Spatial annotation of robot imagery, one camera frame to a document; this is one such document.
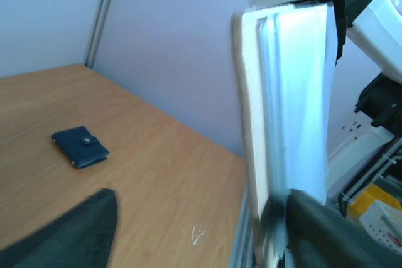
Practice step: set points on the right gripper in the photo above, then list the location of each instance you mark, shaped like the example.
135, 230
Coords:
340, 19

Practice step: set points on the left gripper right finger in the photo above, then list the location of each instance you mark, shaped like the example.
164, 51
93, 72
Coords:
316, 235

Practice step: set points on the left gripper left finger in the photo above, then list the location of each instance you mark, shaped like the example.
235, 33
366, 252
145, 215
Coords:
81, 237

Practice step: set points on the beige card holder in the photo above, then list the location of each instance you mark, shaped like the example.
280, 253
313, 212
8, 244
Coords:
284, 59

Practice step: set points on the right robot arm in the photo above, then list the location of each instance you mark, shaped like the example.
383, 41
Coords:
349, 138

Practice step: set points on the white perforated basket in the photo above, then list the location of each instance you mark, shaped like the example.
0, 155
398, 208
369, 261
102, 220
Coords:
383, 224

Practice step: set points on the yellow bin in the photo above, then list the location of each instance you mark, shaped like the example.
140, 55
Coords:
371, 194

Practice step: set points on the dark blue wallet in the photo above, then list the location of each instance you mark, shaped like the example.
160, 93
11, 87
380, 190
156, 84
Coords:
81, 147

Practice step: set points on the left aluminium frame post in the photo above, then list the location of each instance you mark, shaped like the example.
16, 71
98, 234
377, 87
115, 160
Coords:
96, 32

